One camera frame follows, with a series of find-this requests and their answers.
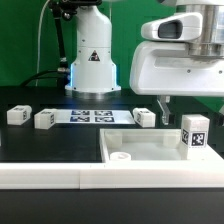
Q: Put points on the white sheet with tags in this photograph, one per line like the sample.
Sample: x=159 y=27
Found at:
x=94 y=116

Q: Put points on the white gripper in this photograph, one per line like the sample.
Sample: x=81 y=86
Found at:
x=162 y=63

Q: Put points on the white square table top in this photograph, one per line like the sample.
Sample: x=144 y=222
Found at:
x=146 y=145

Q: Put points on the white U-shaped obstacle fence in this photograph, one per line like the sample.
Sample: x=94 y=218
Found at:
x=113 y=175

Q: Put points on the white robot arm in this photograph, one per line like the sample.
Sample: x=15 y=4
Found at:
x=94 y=74

